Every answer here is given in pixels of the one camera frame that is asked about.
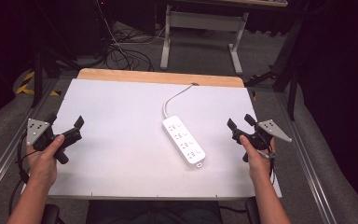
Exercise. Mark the person's left hand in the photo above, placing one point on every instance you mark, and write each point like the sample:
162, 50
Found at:
43, 161

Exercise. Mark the white table sheet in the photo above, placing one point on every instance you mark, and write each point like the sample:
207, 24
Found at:
115, 149

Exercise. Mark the white metal desk frame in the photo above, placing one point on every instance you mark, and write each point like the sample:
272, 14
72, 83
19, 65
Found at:
203, 21

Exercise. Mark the black metal stand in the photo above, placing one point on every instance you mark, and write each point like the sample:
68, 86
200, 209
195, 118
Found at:
38, 74
287, 68

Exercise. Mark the yellow black floor tape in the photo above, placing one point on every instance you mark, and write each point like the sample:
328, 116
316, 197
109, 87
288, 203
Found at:
28, 85

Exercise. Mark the person's right hand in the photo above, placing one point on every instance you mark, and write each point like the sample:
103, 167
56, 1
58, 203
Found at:
258, 163

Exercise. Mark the person's legs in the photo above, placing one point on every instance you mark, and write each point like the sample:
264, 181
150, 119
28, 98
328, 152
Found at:
155, 213

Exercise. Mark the white power strip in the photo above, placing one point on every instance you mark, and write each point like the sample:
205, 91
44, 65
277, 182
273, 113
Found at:
183, 140

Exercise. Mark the black chair armrest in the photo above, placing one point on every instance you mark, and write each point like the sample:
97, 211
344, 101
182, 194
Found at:
51, 214
252, 210

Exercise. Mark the aluminium rail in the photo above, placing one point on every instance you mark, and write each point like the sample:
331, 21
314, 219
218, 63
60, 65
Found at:
9, 149
307, 161

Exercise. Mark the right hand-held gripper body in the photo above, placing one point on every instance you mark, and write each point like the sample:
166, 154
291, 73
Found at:
261, 138

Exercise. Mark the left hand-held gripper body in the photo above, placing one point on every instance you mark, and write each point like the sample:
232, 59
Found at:
71, 136

